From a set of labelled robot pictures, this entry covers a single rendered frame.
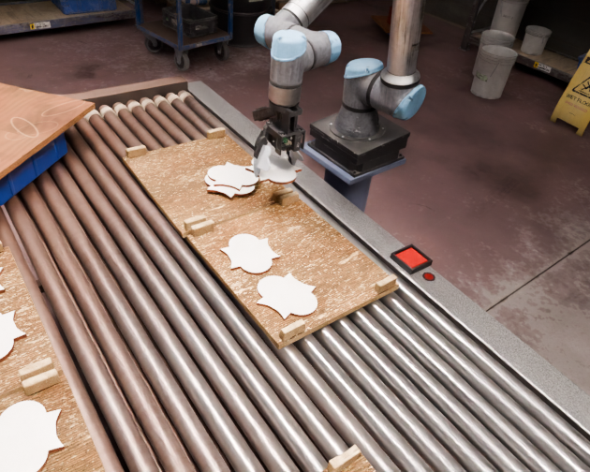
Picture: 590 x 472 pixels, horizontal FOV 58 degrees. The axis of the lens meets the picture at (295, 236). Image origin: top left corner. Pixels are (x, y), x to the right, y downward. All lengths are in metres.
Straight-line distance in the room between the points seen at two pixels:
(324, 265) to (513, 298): 1.70
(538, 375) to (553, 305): 1.69
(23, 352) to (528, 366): 1.02
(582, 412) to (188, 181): 1.11
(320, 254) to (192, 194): 0.41
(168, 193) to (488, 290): 1.82
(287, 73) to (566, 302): 2.13
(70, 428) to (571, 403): 0.95
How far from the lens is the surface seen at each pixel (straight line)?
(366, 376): 1.12
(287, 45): 1.21
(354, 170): 1.77
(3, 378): 1.15
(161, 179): 1.58
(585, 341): 2.85
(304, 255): 1.33
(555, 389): 1.26
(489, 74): 4.89
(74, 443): 1.03
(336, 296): 1.23
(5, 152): 1.57
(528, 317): 2.81
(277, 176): 1.37
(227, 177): 1.54
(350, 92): 1.76
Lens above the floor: 1.80
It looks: 39 degrees down
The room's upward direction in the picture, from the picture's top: 7 degrees clockwise
